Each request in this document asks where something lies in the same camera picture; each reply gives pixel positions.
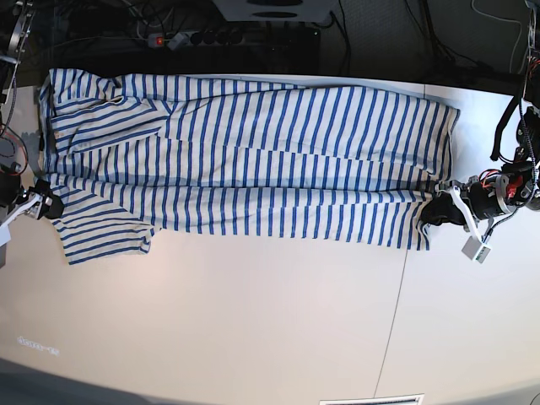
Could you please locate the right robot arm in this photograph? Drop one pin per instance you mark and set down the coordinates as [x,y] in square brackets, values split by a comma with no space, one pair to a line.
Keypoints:
[16,21]

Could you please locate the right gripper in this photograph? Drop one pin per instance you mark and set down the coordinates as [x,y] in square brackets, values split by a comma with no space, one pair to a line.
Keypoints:
[37,201]

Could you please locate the white power strip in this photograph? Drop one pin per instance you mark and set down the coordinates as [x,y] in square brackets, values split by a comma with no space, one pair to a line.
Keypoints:
[182,38]

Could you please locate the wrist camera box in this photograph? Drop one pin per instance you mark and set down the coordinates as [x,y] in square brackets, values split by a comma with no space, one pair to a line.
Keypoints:
[476,250]
[5,236]

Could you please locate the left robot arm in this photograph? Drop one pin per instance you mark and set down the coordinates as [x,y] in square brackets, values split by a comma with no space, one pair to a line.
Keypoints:
[526,101]

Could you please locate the blue white striped T-shirt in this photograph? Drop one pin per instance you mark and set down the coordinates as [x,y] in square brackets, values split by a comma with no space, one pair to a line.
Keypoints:
[139,153]

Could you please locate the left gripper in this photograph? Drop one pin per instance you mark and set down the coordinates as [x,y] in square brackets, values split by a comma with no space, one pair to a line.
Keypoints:
[494,196]

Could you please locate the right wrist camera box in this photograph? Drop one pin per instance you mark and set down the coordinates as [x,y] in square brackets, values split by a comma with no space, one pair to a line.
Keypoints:
[5,236]

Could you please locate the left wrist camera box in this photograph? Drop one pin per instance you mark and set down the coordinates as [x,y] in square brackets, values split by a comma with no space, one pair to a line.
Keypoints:
[476,250]

